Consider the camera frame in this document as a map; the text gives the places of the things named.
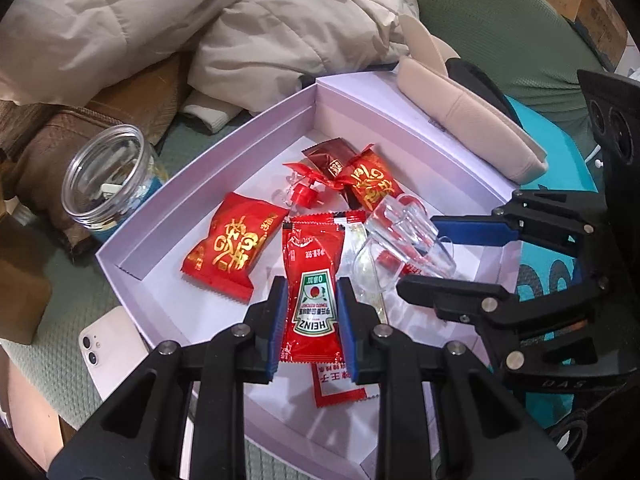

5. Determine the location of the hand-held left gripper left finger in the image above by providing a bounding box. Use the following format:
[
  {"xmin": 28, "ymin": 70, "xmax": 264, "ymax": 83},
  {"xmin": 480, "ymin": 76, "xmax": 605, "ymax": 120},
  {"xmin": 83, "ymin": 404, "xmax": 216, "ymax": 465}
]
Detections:
[{"xmin": 47, "ymin": 275, "xmax": 291, "ymax": 480}]

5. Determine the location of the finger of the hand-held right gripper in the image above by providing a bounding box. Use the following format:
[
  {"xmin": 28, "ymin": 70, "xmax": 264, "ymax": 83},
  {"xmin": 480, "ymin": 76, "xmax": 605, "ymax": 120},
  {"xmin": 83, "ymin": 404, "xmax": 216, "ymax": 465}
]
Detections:
[
  {"xmin": 397, "ymin": 275, "xmax": 606, "ymax": 338},
  {"xmin": 431, "ymin": 191, "xmax": 608, "ymax": 261}
]

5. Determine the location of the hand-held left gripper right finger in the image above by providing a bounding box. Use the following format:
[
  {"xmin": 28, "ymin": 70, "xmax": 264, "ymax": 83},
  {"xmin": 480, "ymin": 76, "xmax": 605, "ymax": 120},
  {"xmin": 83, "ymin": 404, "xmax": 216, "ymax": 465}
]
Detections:
[{"xmin": 335, "ymin": 277, "xmax": 571, "ymax": 480}]

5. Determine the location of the white and red sauce packet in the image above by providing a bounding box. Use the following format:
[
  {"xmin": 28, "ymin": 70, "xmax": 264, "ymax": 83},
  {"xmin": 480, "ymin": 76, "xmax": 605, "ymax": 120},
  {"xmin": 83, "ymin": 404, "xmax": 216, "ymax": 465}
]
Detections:
[{"xmin": 310, "ymin": 217, "xmax": 388, "ymax": 408}]

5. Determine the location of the white cardboard gift box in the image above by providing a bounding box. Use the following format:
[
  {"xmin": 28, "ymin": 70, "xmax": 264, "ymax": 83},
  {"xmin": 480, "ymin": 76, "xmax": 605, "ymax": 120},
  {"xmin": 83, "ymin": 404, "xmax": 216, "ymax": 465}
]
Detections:
[{"xmin": 95, "ymin": 70, "xmax": 516, "ymax": 466}]

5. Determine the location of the clear plastic tray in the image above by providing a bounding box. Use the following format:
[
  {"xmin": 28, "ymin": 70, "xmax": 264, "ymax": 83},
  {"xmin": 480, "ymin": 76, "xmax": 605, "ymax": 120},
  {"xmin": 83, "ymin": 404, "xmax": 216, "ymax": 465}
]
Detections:
[{"xmin": 350, "ymin": 195, "xmax": 458, "ymax": 306}]

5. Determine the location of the red ketchup packet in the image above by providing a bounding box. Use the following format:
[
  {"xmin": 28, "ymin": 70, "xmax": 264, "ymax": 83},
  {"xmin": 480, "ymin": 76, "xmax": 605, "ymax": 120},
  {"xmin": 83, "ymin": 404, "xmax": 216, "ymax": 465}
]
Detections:
[{"xmin": 280, "ymin": 211, "xmax": 367, "ymax": 365}]

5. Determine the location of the red candy packet gold print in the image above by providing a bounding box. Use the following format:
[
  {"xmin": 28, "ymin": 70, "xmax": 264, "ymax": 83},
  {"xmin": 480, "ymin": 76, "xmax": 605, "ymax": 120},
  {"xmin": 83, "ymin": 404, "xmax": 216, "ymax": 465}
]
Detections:
[
  {"xmin": 180, "ymin": 192, "xmax": 283, "ymax": 303},
  {"xmin": 332, "ymin": 144, "xmax": 408, "ymax": 211}
]

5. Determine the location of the dark red candy packet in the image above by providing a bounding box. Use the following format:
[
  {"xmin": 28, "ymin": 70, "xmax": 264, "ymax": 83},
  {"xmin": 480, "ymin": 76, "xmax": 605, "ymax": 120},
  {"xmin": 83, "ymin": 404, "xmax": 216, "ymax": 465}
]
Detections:
[{"xmin": 301, "ymin": 139, "xmax": 361, "ymax": 181}]

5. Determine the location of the teal bubble mailer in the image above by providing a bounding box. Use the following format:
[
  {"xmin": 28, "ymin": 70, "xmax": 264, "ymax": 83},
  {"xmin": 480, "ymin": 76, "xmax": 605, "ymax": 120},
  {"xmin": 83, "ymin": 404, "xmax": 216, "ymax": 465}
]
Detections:
[{"xmin": 500, "ymin": 95, "xmax": 601, "ymax": 411}]

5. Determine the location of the white smartphone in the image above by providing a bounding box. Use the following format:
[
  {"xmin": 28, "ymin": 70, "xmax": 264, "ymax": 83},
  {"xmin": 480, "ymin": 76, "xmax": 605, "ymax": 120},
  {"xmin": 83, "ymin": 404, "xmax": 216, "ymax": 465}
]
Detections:
[{"xmin": 77, "ymin": 305, "xmax": 151, "ymax": 401}]

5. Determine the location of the clear glass jar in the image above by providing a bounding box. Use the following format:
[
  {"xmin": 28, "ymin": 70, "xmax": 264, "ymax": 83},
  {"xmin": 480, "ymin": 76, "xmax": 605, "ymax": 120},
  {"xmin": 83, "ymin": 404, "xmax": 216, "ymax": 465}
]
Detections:
[{"xmin": 62, "ymin": 125, "xmax": 168, "ymax": 233}]

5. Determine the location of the green sofa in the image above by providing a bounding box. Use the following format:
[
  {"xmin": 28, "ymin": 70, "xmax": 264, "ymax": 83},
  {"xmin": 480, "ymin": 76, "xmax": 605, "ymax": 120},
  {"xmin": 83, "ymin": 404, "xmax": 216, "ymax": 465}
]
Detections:
[{"xmin": 0, "ymin": 0, "xmax": 640, "ymax": 480}]

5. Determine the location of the blue printed carton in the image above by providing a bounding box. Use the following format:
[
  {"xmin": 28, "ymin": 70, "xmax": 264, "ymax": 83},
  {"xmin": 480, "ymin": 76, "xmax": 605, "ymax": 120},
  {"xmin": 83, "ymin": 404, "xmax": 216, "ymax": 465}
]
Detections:
[{"xmin": 575, "ymin": 0, "xmax": 631, "ymax": 68}]

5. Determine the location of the small brown cardboard box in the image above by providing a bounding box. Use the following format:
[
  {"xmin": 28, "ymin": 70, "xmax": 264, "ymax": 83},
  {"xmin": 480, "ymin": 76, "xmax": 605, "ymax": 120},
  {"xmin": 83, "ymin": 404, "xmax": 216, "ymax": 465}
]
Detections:
[{"xmin": 0, "ymin": 200, "xmax": 53, "ymax": 346}]

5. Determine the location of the brown patterned cushion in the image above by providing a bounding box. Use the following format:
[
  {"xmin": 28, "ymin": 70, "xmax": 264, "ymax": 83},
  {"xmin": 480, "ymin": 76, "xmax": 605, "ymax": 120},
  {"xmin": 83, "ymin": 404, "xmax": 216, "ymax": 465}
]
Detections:
[{"xmin": 0, "ymin": 52, "xmax": 193, "ymax": 261}]

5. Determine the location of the beige down jacket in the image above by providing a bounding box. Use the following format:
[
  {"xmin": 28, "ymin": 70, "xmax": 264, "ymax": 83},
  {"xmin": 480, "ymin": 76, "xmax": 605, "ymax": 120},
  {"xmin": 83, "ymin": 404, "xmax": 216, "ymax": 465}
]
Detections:
[{"xmin": 0, "ymin": 0, "xmax": 421, "ymax": 133}]

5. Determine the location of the black cable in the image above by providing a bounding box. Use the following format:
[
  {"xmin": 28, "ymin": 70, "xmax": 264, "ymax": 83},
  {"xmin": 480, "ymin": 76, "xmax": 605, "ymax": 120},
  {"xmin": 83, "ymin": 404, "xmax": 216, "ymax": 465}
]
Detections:
[{"xmin": 547, "ymin": 407, "xmax": 596, "ymax": 441}]

